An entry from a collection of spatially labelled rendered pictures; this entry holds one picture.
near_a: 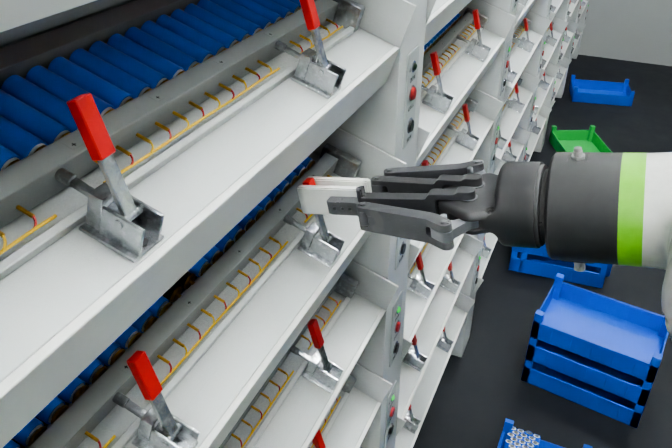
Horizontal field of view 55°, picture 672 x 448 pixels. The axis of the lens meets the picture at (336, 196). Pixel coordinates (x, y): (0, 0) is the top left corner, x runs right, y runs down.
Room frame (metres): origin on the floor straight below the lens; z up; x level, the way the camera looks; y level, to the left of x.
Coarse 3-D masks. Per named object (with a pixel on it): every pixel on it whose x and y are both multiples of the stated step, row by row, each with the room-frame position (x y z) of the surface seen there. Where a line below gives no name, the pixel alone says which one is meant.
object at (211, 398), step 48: (336, 144) 0.72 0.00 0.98; (288, 240) 0.56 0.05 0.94; (240, 288) 0.48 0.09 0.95; (288, 288) 0.50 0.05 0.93; (192, 336) 0.42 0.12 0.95; (240, 336) 0.43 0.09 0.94; (288, 336) 0.44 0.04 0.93; (192, 384) 0.37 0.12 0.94; (240, 384) 0.38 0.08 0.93; (96, 432) 0.31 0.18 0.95
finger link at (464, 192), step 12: (360, 192) 0.52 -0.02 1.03; (432, 192) 0.50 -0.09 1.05; (444, 192) 0.49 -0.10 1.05; (456, 192) 0.48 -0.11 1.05; (468, 192) 0.48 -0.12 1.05; (384, 204) 0.51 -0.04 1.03; (396, 204) 0.50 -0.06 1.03; (408, 204) 0.50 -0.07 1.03; (420, 204) 0.49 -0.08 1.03; (432, 204) 0.49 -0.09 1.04
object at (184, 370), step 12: (300, 240) 0.56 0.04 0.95; (288, 252) 0.54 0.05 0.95; (276, 264) 0.52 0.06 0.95; (264, 276) 0.50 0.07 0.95; (252, 288) 0.48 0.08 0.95; (240, 300) 0.46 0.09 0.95; (228, 324) 0.43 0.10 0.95; (216, 336) 0.42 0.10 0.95; (204, 348) 0.40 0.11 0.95; (192, 360) 0.39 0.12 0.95; (180, 372) 0.37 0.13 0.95; (168, 384) 0.36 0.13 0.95; (132, 432) 0.32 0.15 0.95; (120, 444) 0.30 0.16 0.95
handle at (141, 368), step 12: (132, 360) 0.32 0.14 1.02; (144, 360) 0.32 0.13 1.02; (132, 372) 0.31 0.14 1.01; (144, 372) 0.32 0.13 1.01; (144, 384) 0.31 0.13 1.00; (156, 384) 0.32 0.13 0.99; (144, 396) 0.31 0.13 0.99; (156, 396) 0.31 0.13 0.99; (156, 408) 0.31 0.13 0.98; (168, 408) 0.32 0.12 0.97; (168, 420) 0.31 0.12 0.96; (168, 432) 0.31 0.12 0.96
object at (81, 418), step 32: (320, 160) 0.69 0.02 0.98; (288, 192) 0.61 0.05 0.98; (256, 224) 0.55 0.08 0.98; (224, 256) 0.49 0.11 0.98; (192, 288) 0.44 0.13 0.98; (224, 288) 0.47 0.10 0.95; (160, 320) 0.40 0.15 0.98; (192, 320) 0.42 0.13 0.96; (128, 352) 0.37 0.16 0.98; (160, 352) 0.38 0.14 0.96; (96, 384) 0.33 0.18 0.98; (128, 384) 0.35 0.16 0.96; (64, 416) 0.30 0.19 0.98; (96, 416) 0.31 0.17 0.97
